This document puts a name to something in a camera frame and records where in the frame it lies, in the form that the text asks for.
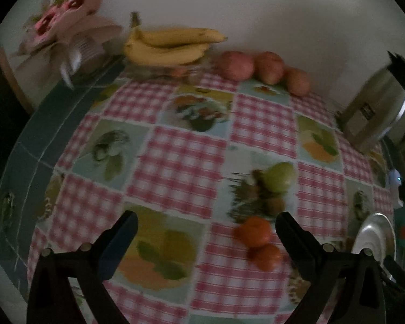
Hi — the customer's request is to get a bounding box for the middle red apple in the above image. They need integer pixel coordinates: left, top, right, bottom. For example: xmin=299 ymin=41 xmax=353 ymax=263
xmin=254 ymin=51 xmax=285 ymax=86

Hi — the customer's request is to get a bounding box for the yellow banana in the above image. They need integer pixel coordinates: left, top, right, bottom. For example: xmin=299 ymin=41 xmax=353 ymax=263
xmin=123 ymin=30 xmax=210 ymax=67
xmin=131 ymin=12 xmax=227 ymax=48

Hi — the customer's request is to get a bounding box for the orange tangerine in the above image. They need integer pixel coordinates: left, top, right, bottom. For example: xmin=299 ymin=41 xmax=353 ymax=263
xmin=233 ymin=216 xmax=272 ymax=248
xmin=252 ymin=244 xmax=283 ymax=272

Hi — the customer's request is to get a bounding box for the lower yellow banana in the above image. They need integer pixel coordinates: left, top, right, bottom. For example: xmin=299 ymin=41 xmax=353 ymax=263
xmin=123 ymin=30 xmax=210 ymax=67

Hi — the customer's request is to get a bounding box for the upper yellow banana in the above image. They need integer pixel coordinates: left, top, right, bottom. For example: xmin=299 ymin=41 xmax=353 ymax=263
xmin=131 ymin=12 xmax=227 ymax=48

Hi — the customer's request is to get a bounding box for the red apple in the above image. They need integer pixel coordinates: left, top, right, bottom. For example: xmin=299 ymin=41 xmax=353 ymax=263
xmin=214 ymin=51 xmax=255 ymax=82
xmin=284 ymin=67 xmax=311 ymax=97
xmin=254 ymin=51 xmax=285 ymax=86

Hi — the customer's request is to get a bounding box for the left red apple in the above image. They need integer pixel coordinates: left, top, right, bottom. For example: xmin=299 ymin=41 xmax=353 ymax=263
xmin=214 ymin=51 xmax=255 ymax=82

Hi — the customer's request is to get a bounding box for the stainless steel round plate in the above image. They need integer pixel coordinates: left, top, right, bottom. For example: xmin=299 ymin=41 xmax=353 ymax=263
xmin=351 ymin=212 xmax=397 ymax=280

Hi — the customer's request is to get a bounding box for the white power strip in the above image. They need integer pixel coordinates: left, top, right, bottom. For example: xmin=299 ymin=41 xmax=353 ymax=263
xmin=389 ymin=169 xmax=402 ymax=194

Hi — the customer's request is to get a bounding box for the glass fruit bowl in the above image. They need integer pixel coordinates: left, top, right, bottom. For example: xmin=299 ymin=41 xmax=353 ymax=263
xmin=120 ymin=58 xmax=211 ymax=81

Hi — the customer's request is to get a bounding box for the stainless steel thermos jug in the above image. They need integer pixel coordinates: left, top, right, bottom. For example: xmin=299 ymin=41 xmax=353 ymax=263
xmin=336 ymin=53 xmax=405 ymax=154

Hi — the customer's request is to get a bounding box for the checkered fruit-print tablecloth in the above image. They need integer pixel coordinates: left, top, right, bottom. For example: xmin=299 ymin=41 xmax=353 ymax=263
xmin=0 ymin=65 xmax=394 ymax=323

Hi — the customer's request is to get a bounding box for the pink paper flower bouquet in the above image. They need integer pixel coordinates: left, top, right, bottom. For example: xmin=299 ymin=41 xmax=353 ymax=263
xmin=10 ymin=0 xmax=124 ymax=90

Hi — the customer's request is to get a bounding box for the right red apple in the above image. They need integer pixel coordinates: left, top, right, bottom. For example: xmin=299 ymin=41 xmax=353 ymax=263
xmin=284 ymin=67 xmax=311 ymax=97

